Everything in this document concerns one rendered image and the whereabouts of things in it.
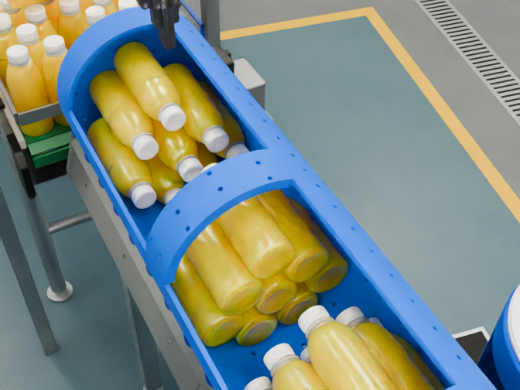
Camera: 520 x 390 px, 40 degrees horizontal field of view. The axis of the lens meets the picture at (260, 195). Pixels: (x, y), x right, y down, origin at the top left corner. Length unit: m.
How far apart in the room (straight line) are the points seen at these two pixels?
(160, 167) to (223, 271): 0.33
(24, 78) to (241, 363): 0.71
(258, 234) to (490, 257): 1.68
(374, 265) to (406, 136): 2.03
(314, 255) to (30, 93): 0.71
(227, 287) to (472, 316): 1.52
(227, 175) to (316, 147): 1.86
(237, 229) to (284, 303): 0.15
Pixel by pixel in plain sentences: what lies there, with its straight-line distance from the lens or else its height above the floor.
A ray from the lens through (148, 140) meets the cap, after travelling 1.18.
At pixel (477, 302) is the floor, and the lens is 2.43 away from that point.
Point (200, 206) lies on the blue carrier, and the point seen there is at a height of 1.21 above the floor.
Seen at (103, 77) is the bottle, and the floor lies 1.13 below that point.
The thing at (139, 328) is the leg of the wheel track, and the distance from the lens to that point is 1.85.
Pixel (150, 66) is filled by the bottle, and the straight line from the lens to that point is 1.22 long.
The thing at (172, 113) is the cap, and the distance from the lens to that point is 1.15.
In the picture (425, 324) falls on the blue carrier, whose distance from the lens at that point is 0.86.
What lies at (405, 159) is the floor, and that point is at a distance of 2.81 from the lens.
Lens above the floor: 1.91
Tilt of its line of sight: 47 degrees down
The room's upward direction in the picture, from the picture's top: 2 degrees clockwise
